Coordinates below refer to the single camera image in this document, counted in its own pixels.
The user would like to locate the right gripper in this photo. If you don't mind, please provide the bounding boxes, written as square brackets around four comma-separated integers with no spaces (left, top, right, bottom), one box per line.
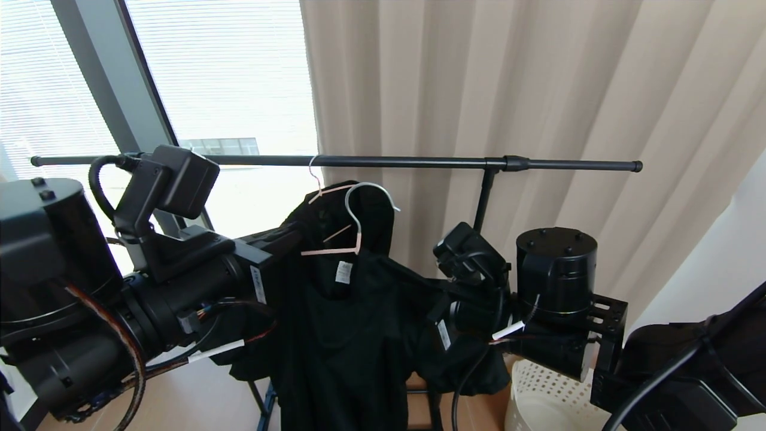
[436,286,518,355]

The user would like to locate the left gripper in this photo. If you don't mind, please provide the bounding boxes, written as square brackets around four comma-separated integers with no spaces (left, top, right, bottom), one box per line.
[123,236,277,355]

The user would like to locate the black garment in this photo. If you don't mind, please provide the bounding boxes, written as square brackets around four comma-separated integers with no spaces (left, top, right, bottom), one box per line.
[263,248,513,431]

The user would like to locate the black shorts with white logo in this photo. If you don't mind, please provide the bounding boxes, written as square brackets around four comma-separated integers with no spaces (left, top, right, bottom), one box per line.
[209,181,397,384]

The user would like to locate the pink clothes hanger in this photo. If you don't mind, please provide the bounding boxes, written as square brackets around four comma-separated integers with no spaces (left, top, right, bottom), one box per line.
[307,157,358,243]
[300,183,402,258]

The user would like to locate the white laundry basket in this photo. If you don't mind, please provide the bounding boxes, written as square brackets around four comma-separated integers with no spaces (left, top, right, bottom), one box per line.
[504,358,630,431]

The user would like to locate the black clothes rack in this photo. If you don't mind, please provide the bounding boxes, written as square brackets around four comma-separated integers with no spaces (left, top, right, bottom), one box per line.
[31,154,644,431]

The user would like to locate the window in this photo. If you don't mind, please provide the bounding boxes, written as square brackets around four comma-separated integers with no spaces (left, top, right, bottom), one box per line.
[0,0,321,276]

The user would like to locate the beige curtain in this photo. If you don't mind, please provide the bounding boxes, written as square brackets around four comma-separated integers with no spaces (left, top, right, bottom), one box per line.
[299,0,766,324]

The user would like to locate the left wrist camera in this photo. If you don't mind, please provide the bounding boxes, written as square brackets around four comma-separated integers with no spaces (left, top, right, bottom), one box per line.
[113,145,236,283]

